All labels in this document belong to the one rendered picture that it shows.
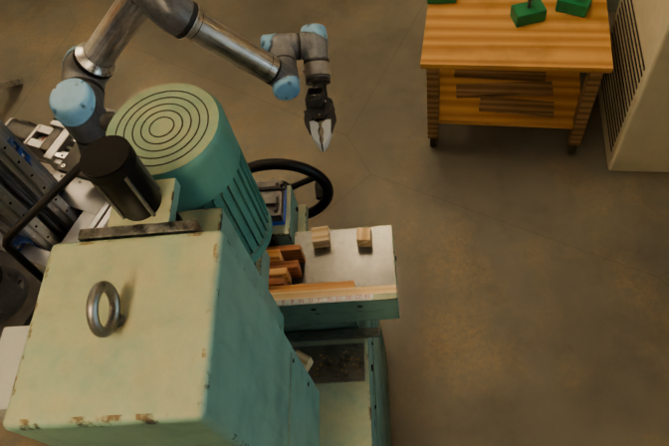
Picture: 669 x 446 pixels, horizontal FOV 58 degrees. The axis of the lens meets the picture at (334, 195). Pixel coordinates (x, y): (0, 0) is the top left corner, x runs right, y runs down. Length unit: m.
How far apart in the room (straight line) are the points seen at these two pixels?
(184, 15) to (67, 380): 0.97
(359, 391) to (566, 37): 1.51
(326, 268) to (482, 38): 1.24
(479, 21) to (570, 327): 1.16
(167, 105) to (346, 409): 0.77
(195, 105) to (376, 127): 1.91
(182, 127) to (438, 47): 1.55
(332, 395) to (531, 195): 1.43
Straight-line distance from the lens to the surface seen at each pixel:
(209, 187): 0.86
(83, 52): 1.80
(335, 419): 1.36
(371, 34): 3.15
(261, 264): 1.21
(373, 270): 1.35
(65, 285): 0.78
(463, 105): 2.56
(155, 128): 0.88
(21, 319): 1.71
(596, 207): 2.56
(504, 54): 2.27
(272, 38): 1.74
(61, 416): 0.71
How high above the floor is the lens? 2.12
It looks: 56 degrees down
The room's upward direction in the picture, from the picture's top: 15 degrees counter-clockwise
